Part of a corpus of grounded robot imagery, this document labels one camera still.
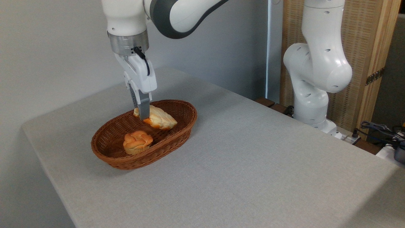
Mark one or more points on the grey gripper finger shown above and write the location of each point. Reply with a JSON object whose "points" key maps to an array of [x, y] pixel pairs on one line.
{"points": [[133, 95], [144, 106]]}

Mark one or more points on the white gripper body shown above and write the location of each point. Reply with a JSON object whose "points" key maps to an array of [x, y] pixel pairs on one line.
{"points": [[142, 77]]}

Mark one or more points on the pale croissant bread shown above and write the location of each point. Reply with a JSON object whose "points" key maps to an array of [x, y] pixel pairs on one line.
{"points": [[161, 118]]}

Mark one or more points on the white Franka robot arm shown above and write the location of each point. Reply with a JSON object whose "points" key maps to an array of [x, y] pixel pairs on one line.
{"points": [[319, 63]]}

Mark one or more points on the orange braided bread bun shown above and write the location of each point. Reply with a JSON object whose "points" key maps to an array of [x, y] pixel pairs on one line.
{"points": [[137, 142]]}

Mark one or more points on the brown wicker basket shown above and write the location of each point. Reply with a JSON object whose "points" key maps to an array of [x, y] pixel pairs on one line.
{"points": [[110, 139]]}

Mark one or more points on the wooden woven screen panel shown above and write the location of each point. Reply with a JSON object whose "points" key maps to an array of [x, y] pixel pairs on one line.
{"points": [[364, 38]]}

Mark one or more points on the white vertical wall trim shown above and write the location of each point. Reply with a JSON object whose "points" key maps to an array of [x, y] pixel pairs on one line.
{"points": [[269, 47]]}

